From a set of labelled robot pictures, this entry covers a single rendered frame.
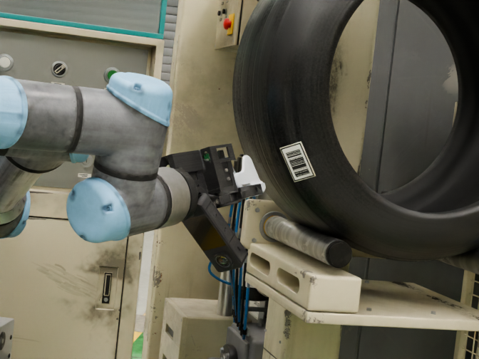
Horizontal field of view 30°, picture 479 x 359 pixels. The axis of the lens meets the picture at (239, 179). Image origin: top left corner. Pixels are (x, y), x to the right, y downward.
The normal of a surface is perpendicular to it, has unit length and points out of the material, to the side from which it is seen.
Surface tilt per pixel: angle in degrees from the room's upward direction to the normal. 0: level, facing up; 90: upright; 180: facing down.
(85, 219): 97
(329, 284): 90
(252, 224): 90
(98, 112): 75
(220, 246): 126
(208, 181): 97
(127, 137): 110
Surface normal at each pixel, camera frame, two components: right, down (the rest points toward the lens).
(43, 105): 0.47, -0.22
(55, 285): 0.27, 0.08
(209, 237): -0.36, 0.58
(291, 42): -0.50, -0.13
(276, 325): -0.96, -0.09
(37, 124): 0.42, 0.32
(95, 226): -0.56, 0.11
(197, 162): 0.79, -0.22
